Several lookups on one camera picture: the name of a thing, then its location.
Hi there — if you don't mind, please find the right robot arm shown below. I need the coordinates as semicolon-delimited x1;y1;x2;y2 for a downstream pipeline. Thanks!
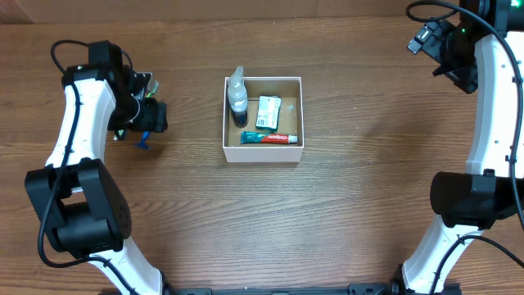
388;0;523;294

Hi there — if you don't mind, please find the green white toothbrush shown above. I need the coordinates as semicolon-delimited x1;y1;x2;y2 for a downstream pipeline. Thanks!
145;78;160;98

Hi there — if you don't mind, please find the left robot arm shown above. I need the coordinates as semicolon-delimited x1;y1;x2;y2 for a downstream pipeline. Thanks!
25;41;174;294

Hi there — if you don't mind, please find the red green toothpaste tube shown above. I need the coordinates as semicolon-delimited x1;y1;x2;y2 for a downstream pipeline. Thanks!
241;131;298;144

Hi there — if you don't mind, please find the green white soap bar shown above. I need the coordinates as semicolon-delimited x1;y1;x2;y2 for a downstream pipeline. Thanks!
255;96;282;133

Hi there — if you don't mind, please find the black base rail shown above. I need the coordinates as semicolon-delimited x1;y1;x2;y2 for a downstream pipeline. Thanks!
163;283;415;295

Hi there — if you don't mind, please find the blue razor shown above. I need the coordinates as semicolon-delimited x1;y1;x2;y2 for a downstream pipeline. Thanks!
135;131;151;150

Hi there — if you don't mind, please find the white cardboard box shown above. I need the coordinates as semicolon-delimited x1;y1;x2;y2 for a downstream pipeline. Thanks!
222;77;305;163

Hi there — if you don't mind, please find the clear bottle dark liquid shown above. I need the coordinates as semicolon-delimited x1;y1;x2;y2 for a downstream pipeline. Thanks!
227;66;248;128

